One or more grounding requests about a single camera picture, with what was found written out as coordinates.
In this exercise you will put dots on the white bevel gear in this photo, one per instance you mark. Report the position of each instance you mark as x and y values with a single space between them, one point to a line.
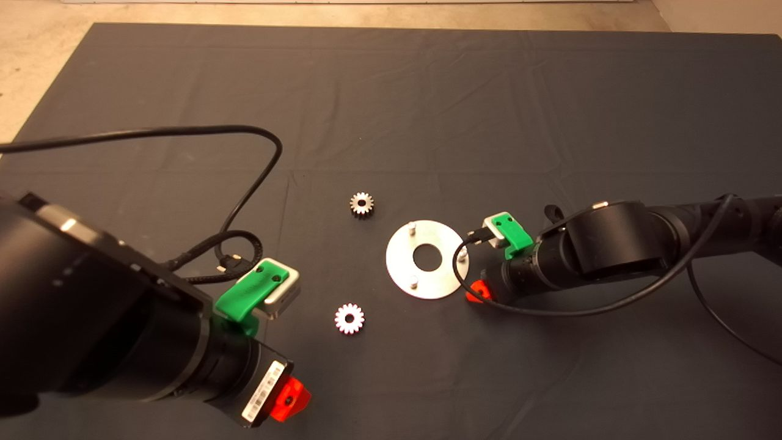
349 329

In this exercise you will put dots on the silver right camera box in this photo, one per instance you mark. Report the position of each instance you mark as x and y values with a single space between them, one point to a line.
493 238

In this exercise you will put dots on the round metal carrier plate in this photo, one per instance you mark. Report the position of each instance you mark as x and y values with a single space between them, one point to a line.
403 269

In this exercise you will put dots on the silver camera box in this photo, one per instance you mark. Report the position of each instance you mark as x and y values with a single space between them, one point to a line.
286 298
493 238

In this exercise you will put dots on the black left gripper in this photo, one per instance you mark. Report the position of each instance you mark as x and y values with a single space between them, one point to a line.
241 379

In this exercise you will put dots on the green left camera mount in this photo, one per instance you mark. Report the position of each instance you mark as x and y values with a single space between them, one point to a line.
244 296

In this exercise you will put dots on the silver left camera box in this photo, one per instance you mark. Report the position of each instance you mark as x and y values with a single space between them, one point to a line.
286 298

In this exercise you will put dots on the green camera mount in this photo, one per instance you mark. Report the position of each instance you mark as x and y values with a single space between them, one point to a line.
244 296
516 235

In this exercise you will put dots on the dark grey table cloth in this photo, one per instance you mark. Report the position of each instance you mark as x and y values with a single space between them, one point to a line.
391 110

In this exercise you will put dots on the small steel planetary gear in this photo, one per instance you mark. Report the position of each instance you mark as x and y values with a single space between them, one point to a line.
355 209

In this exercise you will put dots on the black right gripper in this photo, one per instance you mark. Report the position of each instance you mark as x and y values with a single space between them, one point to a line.
531 272

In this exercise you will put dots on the green right camera mount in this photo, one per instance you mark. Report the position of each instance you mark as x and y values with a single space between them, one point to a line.
516 235

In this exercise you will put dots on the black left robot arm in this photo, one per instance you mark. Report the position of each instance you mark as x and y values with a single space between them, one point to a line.
91 311

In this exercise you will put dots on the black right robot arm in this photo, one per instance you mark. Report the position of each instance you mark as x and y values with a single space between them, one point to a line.
617 238

